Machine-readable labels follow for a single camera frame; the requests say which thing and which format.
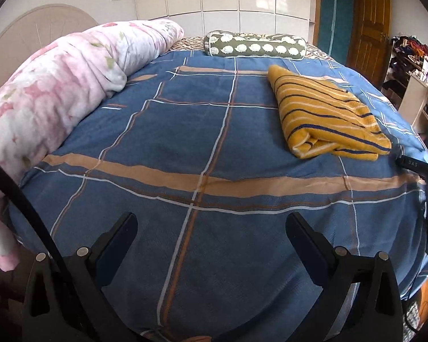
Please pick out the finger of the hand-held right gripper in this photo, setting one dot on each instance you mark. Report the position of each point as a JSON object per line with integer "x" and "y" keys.
{"x": 412, "y": 164}

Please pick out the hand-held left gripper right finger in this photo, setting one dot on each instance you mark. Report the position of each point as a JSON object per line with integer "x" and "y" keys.
{"x": 310, "y": 249}

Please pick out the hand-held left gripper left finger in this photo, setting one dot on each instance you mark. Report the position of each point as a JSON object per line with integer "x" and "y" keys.
{"x": 117, "y": 245}

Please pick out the yellow striped knit garment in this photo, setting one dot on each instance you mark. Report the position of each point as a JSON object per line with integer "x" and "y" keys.
{"x": 321, "y": 110}

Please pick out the pile of colourful clothes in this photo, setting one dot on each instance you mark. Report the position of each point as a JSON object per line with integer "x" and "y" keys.
{"x": 410, "y": 50}

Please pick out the white shelf desk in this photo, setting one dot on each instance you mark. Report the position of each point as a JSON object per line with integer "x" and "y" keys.
{"x": 413, "y": 96}

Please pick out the wooden door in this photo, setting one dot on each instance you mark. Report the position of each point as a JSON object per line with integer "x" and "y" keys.
{"x": 369, "y": 32}

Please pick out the blue plaid bed sheet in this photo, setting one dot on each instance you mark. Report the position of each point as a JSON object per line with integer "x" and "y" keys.
{"x": 199, "y": 131}

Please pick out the teal sliding door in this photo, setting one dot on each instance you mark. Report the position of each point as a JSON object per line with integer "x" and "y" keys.
{"x": 337, "y": 14}

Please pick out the pink floral quilt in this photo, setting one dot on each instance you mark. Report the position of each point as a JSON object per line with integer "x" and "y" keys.
{"x": 57, "y": 85}

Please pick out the green sheep-print bolster pillow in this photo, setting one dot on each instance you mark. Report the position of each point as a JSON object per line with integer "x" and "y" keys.
{"x": 253, "y": 47}

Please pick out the beige round headboard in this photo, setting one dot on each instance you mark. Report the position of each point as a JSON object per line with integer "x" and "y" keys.
{"x": 39, "y": 32}

